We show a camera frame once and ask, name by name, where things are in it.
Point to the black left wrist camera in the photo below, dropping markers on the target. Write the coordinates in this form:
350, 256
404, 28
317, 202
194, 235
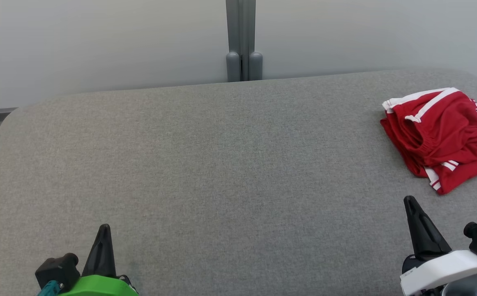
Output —
57, 271

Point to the grey partition post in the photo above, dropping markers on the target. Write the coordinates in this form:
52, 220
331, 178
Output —
256, 65
233, 65

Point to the grey fabric padded table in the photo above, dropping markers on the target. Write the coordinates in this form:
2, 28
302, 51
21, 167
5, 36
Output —
222, 164

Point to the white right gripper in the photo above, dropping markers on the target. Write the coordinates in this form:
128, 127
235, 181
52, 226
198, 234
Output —
443, 269

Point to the red shirt with white sleeves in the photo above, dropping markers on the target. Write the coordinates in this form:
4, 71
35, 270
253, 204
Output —
439, 139

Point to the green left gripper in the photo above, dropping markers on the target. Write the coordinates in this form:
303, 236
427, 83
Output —
98, 287

